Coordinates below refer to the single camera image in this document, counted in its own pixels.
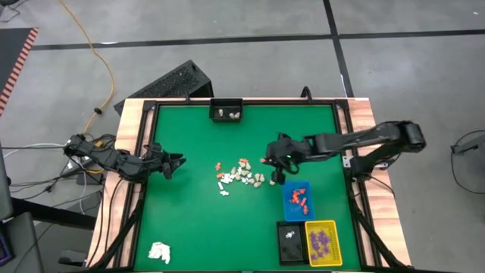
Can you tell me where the small black plastic basket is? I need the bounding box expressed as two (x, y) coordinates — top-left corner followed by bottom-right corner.
(209, 97), (244, 123)

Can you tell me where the black floor cable loop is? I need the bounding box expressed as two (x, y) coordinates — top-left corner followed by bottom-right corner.
(449, 130), (485, 196)

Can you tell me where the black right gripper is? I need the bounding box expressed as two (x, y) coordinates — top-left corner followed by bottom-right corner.
(264, 132), (307, 171)

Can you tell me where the gray stand leg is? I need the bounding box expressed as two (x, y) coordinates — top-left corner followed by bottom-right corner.
(450, 136), (485, 155)

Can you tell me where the yellow plastic basket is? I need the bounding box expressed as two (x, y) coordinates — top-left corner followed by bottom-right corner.
(305, 220), (344, 268)

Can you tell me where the yellow extension cable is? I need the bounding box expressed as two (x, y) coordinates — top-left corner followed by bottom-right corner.
(58, 0), (115, 134)

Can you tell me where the gray box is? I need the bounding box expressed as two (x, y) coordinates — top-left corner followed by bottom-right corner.
(0, 211), (45, 273)

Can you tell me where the black perforated metal case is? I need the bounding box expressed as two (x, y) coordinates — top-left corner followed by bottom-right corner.
(113, 59), (214, 116)

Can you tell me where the black orange striped mat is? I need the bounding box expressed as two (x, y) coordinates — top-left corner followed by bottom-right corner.
(0, 27), (40, 117)

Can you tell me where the black metal table frame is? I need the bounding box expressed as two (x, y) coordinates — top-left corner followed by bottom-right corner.
(87, 96), (409, 273)

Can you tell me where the green table mat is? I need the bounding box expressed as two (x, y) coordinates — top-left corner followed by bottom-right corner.
(134, 104), (361, 270)

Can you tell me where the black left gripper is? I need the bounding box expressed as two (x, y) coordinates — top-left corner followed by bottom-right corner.
(142, 142), (188, 174)

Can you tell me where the blue plastic basket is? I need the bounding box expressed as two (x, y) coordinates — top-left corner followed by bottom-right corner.
(282, 180), (316, 222)

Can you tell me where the white cable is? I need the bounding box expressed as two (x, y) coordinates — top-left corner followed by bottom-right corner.
(2, 142), (68, 157)

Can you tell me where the black rectangular plastic basket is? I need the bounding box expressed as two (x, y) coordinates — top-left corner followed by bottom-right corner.
(277, 221), (307, 265)

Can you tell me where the crumpled white paper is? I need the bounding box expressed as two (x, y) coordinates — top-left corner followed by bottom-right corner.
(148, 241), (172, 265)

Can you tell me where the black floor beam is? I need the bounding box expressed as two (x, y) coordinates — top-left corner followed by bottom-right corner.
(11, 196), (98, 231)

